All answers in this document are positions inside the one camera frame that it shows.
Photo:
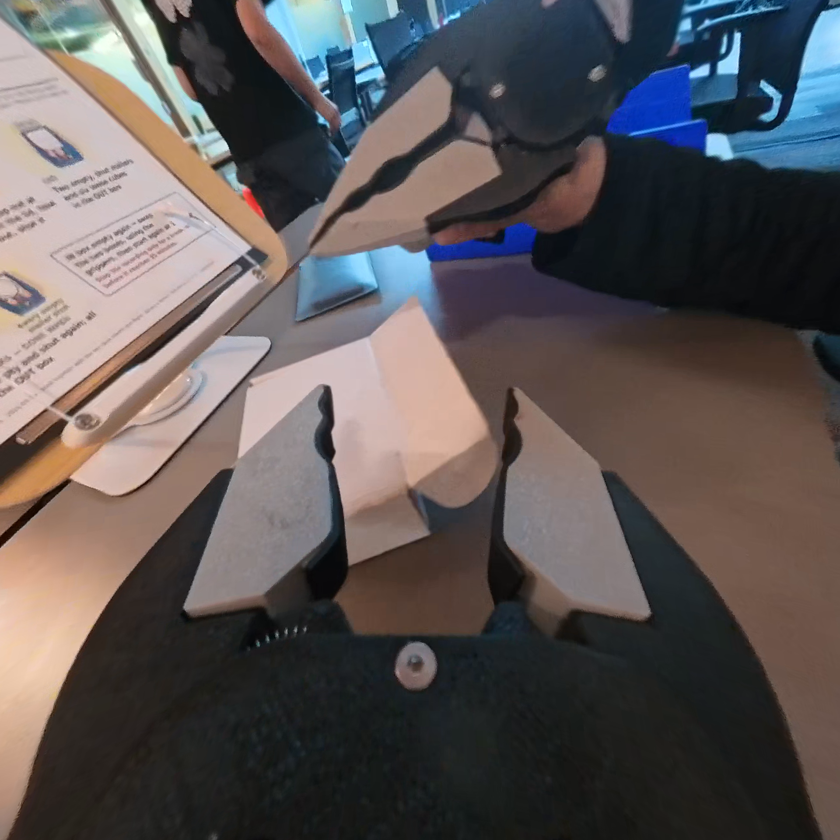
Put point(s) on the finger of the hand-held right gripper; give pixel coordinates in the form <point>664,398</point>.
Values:
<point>433,190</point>
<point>407,124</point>

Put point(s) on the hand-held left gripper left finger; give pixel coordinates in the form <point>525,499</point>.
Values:
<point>269,525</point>

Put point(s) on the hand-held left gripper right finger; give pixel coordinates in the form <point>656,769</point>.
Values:
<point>571,531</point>

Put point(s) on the white cardboard mailer box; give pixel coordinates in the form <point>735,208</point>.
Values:
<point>407,380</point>

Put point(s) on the person's right forearm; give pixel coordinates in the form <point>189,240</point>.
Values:
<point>689,229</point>

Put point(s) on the person's right hand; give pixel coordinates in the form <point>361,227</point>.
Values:
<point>564,203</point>

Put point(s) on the black office chair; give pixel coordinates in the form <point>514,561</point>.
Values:
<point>344,85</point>
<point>390,39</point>
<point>774,39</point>

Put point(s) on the blue plastic bin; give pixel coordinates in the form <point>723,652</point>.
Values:
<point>656,105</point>

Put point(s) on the silver metal tray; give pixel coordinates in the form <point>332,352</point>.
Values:
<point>334,289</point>

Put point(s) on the instruction sheet on wooden stand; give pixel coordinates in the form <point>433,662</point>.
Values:
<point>190,157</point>

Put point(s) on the printed instruction sheet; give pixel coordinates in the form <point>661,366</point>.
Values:
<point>98,229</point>

